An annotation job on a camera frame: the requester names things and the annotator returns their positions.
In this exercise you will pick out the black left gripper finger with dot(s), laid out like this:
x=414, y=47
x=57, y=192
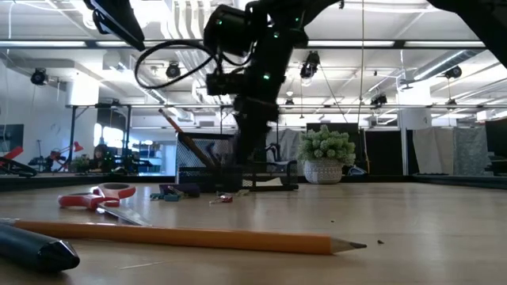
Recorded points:
x=119, y=20

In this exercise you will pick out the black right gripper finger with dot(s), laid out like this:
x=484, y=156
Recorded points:
x=253, y=142

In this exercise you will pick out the black mesh desk organizer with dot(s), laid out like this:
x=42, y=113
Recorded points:
x=277, y=176

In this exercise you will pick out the small red clip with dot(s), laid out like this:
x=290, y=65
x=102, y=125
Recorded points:
x=222, y=199

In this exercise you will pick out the teal binder clip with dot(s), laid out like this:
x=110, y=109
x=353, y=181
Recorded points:
x=156, y=196
x=171, y=197

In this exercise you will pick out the black pen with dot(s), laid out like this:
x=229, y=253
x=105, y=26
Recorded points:
x=31, y=247

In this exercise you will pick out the red background robot arm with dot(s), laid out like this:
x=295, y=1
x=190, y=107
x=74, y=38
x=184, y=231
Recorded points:
x=16, y=168
x=69, y=150

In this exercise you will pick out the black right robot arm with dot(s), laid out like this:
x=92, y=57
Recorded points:
x=475, y=20

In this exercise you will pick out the black office chair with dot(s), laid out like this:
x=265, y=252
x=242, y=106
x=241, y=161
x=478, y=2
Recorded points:
x=283, y=156

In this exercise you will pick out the black ceiling spotlight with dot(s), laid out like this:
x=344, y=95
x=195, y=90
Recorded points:
x=39, y=76
x=309, y=65
x=453, y=72
x=173, y=71
x=379, y=100

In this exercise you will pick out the green plant in white pot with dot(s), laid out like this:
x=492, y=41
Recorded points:
x=326, y=154

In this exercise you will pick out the long ceiling light bar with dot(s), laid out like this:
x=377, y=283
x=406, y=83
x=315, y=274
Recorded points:
x=356, y=43

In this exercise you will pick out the black room partition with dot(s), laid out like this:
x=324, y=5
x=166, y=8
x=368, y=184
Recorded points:
x=380, y=150

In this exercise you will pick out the person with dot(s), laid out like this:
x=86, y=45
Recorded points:
x=101, y=160

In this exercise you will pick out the small background plant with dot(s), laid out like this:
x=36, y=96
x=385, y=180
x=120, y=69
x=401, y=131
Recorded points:
x=80, y=164

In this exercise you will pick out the grey curtain partition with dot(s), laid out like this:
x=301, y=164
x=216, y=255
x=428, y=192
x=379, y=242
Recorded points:
x=435, y=150

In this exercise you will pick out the dark background panel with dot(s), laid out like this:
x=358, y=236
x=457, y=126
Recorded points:
x=497, y=146

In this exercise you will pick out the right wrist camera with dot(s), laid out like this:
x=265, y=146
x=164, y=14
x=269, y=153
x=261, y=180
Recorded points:
x=222, y=84

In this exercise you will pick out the dark wall screen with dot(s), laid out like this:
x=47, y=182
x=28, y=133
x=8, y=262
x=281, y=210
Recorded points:
x=12, y=137

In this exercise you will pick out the black aluminium table frame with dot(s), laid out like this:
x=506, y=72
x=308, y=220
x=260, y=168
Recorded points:
x=435, y=180

